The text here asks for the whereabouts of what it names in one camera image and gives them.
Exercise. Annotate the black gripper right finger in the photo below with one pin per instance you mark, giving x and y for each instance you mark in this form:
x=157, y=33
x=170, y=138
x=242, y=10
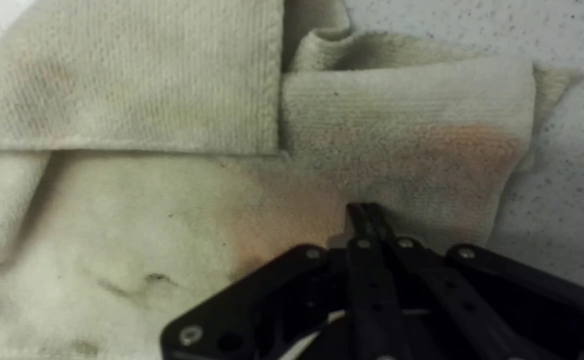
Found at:
x=496, y=307

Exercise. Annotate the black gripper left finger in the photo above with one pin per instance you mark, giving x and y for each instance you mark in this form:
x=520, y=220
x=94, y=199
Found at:
x=291, y=297

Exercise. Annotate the cream white table cloth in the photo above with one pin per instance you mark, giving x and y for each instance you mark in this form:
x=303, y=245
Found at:
x=155, y=151

